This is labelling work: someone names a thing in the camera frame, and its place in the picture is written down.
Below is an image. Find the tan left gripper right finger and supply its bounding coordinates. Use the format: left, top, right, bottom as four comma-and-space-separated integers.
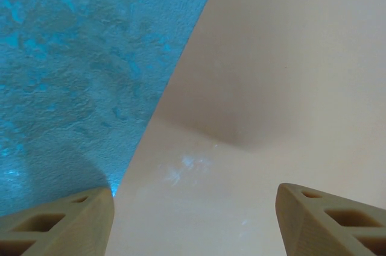
276, 183, 386, 256

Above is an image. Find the orange cloth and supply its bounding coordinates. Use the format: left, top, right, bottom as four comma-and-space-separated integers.
104, 0, 386, 256

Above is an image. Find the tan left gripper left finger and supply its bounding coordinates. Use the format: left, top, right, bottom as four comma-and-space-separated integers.
0, 187, 115, 256

